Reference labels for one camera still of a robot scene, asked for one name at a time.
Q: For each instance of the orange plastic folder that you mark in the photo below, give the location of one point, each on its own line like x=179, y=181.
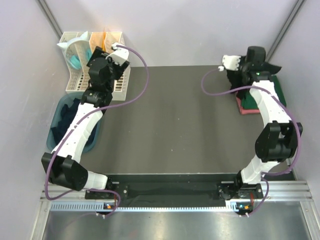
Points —
x=104, y=39

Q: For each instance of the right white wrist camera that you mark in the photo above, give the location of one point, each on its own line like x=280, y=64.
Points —
x=230, y=63

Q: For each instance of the teal plastic bin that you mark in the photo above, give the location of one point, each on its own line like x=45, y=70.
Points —
x=53, y=120

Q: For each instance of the white file organizer rack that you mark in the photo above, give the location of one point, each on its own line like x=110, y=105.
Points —
x=79, y=79

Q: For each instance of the corner aluminium post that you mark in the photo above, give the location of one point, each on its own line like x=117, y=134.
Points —
x=49, y=15
x=283, y=30

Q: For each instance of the teal cat ear headphones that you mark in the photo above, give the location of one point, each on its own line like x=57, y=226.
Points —
x=67, y=44

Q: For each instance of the folded pink t shirt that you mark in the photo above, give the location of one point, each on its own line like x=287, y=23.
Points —
x=246, y=111

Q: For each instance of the left corner aluminium post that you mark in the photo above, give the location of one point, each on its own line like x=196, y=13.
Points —
x=49, y=15

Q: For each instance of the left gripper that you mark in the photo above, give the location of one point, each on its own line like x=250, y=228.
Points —
x=119, y=69

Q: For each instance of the aluminium frame rail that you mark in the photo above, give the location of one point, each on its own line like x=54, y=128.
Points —
x=279, y=191

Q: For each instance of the right corner aluminium post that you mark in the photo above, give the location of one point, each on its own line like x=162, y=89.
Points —
x=283, y=30

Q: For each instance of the white cable duct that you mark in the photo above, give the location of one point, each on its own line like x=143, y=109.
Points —
x=69, y=206

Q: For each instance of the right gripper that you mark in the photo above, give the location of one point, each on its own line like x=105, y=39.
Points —
x=242, y=59

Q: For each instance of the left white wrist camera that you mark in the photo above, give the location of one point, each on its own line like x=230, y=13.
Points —
x=119, y=55

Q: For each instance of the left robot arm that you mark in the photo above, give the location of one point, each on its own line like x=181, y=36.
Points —
x=62, y=165

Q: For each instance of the folded green t shirt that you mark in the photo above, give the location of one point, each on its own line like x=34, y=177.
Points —
x=248, y=102

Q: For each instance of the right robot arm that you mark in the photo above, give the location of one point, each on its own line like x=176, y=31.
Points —
x=278, y=140

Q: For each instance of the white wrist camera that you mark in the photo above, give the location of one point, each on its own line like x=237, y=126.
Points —
x=230, y=63
x=119, y=55

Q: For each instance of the black t shirt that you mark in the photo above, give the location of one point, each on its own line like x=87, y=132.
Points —
x=234, y=77

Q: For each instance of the navy blue t shirt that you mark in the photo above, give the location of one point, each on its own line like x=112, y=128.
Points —
x=65, y=117

